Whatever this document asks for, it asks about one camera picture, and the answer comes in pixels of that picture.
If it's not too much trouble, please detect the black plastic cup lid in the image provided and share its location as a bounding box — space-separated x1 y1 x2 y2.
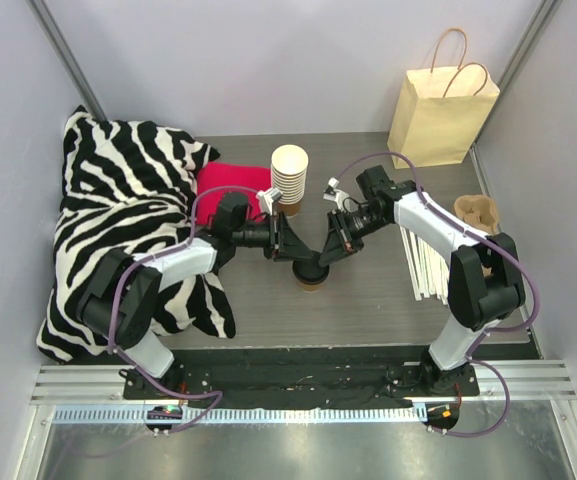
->
292 252 330 285

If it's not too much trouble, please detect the brown paper coffee cup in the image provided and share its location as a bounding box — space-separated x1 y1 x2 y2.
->
297 278 325 293

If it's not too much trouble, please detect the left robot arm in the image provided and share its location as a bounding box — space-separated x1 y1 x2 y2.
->
77 188 313 399

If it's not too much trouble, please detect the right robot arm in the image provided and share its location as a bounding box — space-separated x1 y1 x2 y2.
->
318 166 525 395

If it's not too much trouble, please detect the pink folded cloth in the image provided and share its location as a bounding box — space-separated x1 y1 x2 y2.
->
196 162 271 225

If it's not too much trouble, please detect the stack of brown paper cups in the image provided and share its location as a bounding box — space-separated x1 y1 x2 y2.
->
271 144 309 217

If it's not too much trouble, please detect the white wrapped straw bundle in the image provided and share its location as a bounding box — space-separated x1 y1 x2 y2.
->
400 227 449 305

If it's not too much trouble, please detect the brown pulp cup carrier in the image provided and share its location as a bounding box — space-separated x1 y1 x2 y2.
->
453 194 499 235

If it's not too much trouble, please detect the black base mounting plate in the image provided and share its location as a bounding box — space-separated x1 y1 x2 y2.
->
122 347 482 409

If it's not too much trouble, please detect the zebra print pillow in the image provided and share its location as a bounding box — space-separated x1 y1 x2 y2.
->
36 106 220 364

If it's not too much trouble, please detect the brown paper bag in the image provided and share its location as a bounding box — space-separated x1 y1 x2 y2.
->
387 27 500 168

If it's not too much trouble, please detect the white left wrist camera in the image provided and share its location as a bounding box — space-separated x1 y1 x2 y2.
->
256 187 283 215

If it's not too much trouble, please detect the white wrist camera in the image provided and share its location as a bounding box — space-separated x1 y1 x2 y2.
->
256 187 283 215
323 177 348 209

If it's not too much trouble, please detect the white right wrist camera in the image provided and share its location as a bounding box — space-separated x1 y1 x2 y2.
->
323 177 348 209

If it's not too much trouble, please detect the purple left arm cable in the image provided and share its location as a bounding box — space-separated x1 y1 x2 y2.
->
105 187 272 459

